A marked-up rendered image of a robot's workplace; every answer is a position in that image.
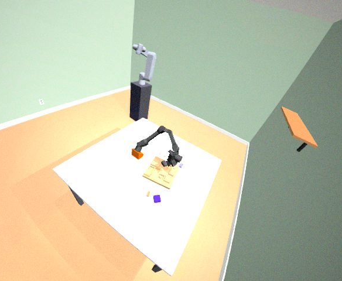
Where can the tan puzzle board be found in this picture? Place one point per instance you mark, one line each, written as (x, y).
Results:
(155, 169)

